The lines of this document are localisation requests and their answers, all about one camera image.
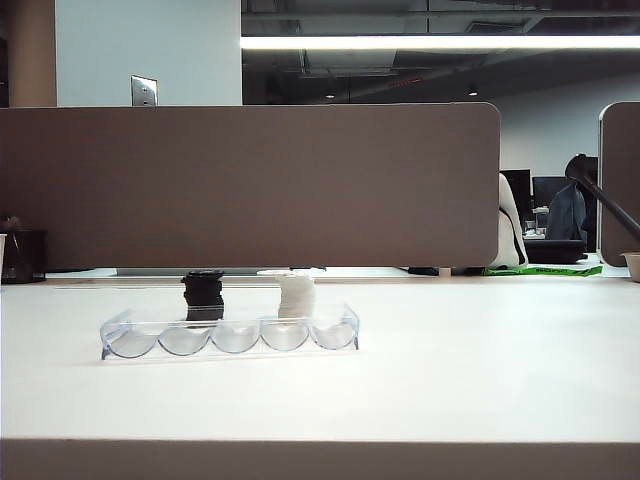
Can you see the black flat partition foot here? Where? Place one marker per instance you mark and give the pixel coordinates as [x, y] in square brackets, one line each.
[422, 270]

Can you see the narrow brown desk partition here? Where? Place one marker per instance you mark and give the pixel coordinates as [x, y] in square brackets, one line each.
[622, 140]

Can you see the white paper cup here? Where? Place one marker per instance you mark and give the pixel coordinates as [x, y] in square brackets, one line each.
[2, 257]

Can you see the black rounded chair seat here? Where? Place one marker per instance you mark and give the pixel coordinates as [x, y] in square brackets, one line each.
[555, 250]

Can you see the white object with black stripe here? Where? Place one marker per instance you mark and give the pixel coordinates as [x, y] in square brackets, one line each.
[507, 240]

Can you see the white poker chip stack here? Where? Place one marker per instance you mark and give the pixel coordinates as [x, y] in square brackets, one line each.
[297, 295]

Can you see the black diagonal stand pole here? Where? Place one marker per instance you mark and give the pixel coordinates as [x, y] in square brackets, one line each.
[617, 212]

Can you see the black poker chip stack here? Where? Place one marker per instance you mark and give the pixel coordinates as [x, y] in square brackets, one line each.
[202, 292]

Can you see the black mesh desk container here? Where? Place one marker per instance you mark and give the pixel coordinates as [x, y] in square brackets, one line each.
[27, 255]

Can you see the black computer monitor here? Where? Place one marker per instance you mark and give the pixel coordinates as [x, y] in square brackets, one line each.
[545, 190]
[517, 187]

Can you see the clear plastic chip tray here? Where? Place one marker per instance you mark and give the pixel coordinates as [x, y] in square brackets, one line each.
[130, 347]

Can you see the long ceiling light strip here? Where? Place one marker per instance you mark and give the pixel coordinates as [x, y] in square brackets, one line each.
[425, 41]

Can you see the wide brown desk partition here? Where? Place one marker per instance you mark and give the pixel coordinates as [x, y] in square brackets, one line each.
[250, 185]

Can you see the seated person in blue jacket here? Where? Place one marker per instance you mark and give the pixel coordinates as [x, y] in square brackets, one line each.
[565, 215]

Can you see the silver wall switch plate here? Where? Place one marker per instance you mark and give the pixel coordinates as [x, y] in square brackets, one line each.
[144, 90]

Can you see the beige paper bowl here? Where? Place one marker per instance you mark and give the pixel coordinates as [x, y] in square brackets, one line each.
[632, 265]

